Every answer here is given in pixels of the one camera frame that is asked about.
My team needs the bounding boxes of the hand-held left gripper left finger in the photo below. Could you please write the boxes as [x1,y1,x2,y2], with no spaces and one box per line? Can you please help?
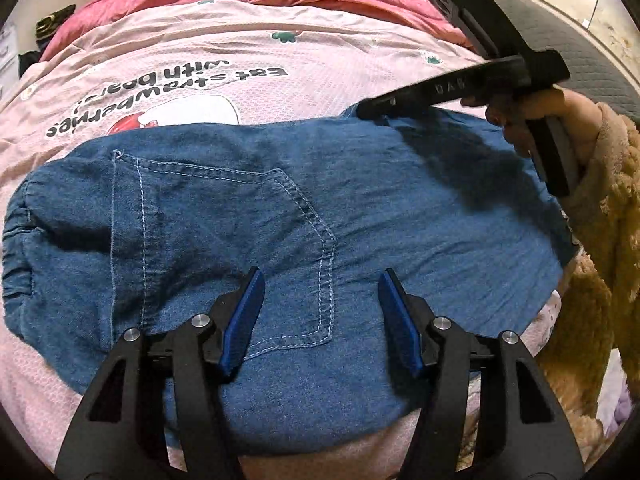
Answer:
[55,266,266,480]

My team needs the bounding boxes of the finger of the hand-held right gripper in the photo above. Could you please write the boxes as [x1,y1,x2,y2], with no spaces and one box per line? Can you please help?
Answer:
[356,56,526,121]

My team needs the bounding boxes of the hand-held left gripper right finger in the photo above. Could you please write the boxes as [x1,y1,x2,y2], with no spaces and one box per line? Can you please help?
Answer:
[377,268,586,480]

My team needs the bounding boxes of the blue denim pants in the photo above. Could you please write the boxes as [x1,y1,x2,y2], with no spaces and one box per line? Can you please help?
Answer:
[2,107,583,453]

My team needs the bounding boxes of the person's right forearm yellow sleeve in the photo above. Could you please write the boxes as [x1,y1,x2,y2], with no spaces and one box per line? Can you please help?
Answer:
[557,102,640,281]

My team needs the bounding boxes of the person's right hand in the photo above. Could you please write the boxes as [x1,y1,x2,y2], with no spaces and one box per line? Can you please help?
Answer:
[460,86,601,161]

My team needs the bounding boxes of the grey quilted headboard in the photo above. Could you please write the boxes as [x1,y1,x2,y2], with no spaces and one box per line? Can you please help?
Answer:
[470,0,640,126]

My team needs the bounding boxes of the pink strawberry printed blanket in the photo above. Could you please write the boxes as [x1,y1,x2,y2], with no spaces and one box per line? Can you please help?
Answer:
[0,0,566,480]

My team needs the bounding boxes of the yellow fleece robe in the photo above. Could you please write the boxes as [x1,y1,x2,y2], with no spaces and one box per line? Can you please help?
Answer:
[537,255,640,456]

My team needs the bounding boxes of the lavender cloth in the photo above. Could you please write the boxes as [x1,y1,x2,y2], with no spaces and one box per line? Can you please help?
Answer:
[602,355,637,437]

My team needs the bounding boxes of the dark cloth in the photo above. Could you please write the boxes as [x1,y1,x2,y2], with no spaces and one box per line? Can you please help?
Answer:
[17,50,47,82]

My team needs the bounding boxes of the pile of folded clothes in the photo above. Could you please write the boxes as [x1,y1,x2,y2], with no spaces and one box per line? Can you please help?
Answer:
[34,4,77,42]

